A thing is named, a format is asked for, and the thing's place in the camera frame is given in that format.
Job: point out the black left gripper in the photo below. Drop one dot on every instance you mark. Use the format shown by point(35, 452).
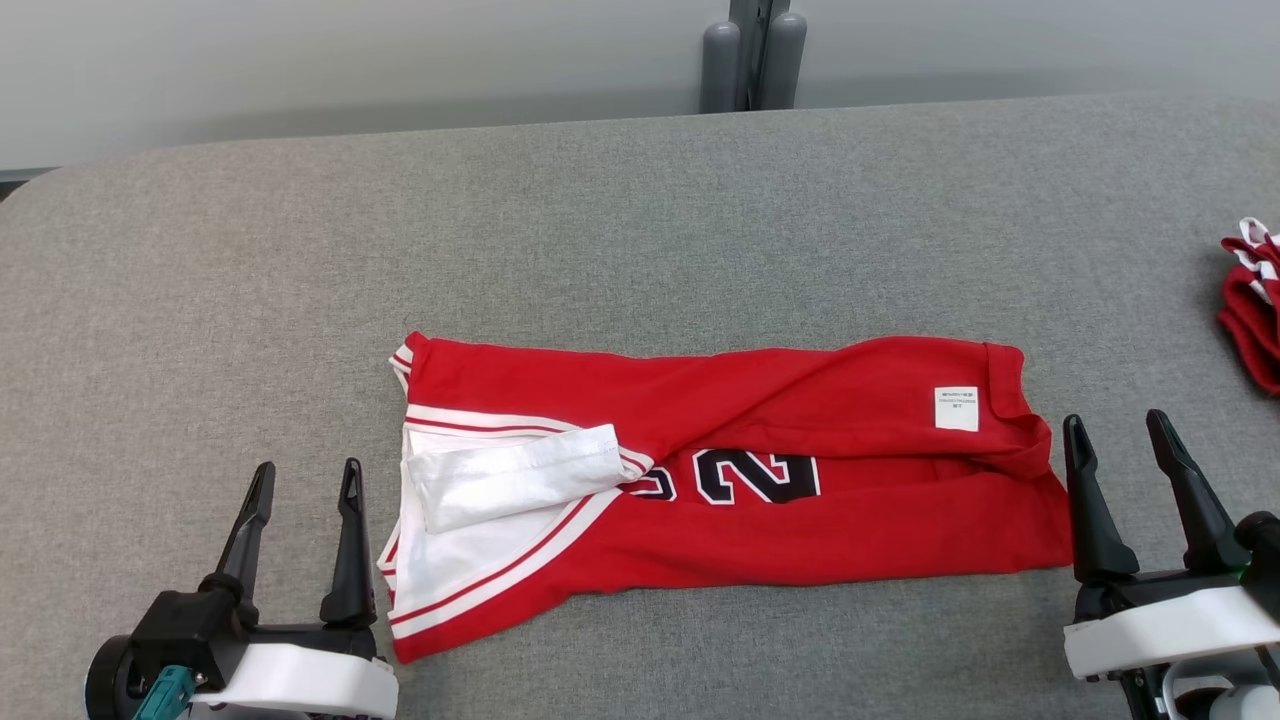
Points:
point(185, 630)

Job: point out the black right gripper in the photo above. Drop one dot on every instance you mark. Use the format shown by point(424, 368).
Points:
point(1150, 592)

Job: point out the red shorts with white panel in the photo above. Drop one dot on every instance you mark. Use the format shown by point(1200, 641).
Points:
point(1262, 330)

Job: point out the red basketball jersey black lettering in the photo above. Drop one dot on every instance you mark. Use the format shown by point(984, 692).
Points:
point(800, 540)

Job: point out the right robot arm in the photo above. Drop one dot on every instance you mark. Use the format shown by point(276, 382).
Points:
point(1240, 705)

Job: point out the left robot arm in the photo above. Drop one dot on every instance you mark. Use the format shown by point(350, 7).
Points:
point(105, 685)

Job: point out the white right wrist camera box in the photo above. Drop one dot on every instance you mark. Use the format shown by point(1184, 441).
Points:
point(1170, 630)

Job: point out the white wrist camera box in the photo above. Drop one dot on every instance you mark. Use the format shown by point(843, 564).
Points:
point(300, 680)
point(1170, 630)

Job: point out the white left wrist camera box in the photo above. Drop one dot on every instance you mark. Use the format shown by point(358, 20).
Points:
point(300, 680)

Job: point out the grey cylindrical post foot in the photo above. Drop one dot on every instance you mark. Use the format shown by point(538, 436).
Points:
point(720, 65)
point(785, 60)

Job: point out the grey metal partition post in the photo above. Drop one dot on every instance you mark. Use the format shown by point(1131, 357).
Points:
point(752, 50)

